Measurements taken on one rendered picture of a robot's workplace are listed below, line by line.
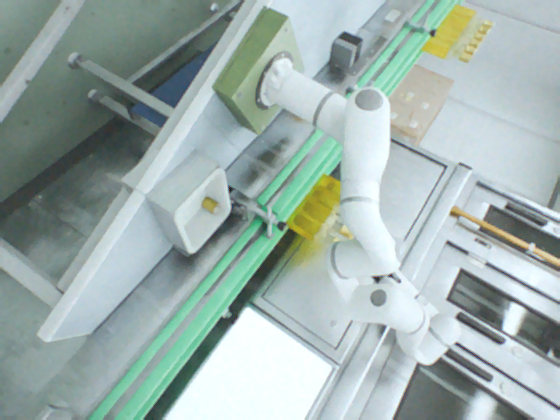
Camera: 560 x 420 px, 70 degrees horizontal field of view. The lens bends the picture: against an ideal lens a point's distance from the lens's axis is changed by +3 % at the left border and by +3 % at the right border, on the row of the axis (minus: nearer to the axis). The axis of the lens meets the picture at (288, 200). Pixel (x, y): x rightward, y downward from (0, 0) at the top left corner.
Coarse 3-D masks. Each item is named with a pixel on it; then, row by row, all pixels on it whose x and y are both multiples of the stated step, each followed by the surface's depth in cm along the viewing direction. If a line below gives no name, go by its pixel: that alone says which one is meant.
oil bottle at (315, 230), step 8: (296, 208) 124; (296, 216) 123; (304, 216) 123; (312, 216) 123; (288, 224) 125; (296, 224) 122; (304, 224) 121; (312, 224) 122; (320, 224) 122; (296, 232) 126; (304, 232) 122; (312, 232) 120; (320, 232) 120; (328, 232) 122; (312, 240) 123; (320, 240) 121
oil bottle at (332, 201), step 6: (318, 186) 129; (312, 192) 128; (318, 192) 128; (324, 192) 128; (330, 192) 129; (312, 198) 128; (318, 198) 127; (324, 198) 127; (330, 198) 127; (336, 198) 127; (324, 204) 126; (330, 204) 126; (336, 204) 126; (336, 210) 125
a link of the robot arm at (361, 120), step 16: (352, 96) 83; (368, 96) 82; (384, 96) 83; (352, 112) 82; (368, 112) 81; (384, 112) 81; (352, 128) 80; (368, 128) 79; (384, 128) 80; (352, 144) 78; (368, 144) 78; (384, 144) 78; (352, 160) 78; (368, 160) 77; (384, 160) 78; (352, 176) 82; (368, 176) 80; (352, 192) 82; (368, 192) 82
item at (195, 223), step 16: (224, 176) 98; (208, 192) 108; (224, 192) 103; (176, 208) 89; (192, 208) 107; (224, 208) 111; (176, 224) 91; (192, 224) 109; (208, 224) 109; (192, 240) 107
